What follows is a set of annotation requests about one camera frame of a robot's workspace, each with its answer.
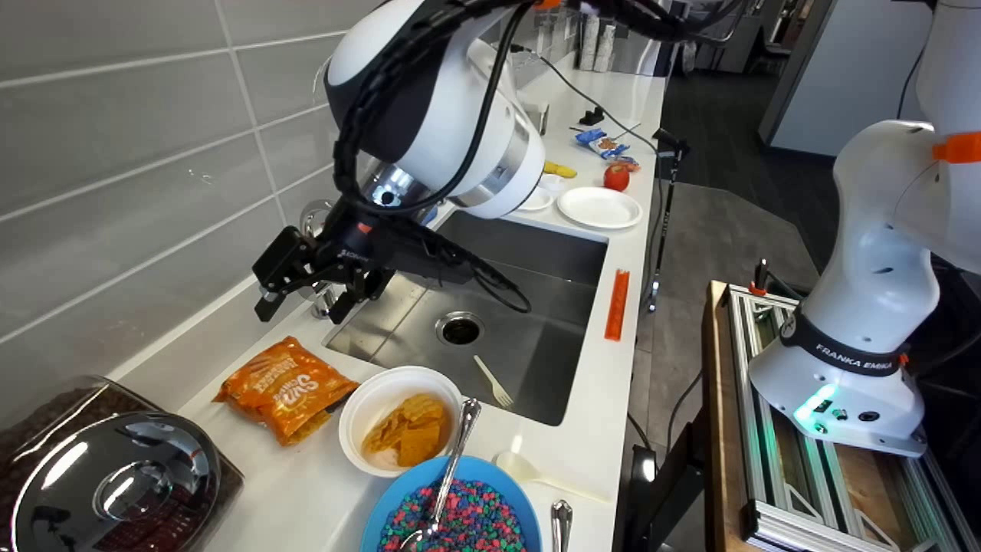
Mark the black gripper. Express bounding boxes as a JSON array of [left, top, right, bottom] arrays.
[[253, 199, 446, 325]]

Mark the orange chip packet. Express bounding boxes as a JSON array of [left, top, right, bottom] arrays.
[[219, 337, 355, 445]]

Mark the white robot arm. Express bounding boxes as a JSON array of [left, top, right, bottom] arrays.
[[253, 0, 545, 320]]

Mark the white bowl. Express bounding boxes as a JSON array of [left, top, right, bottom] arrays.
[[339, 364, 462, 479]]

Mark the metal spoon in blue bowl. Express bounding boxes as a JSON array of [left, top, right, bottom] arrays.
[[399, 400, 481, 552]]

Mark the blue bowl with candy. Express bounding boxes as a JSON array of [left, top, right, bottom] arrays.
[[358, 456, 542, 552]]

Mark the white plastic spoon in sink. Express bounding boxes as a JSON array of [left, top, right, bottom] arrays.
[[472, 356, 515, 408]]

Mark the stainless steel sink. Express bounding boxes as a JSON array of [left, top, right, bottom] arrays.
[[329, 216, 607, 425]]

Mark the small white plate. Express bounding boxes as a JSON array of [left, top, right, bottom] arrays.
[[557, 186, 644, 231]]

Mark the orange strip on counter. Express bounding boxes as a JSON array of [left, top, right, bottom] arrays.
[[603, 270, 632, 340]]

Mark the metal spoon on counter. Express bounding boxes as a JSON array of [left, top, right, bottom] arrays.
[[548, 501, 574, 552]]

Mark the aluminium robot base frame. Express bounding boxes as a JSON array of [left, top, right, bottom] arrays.
[[702, 282, 981, 552]]

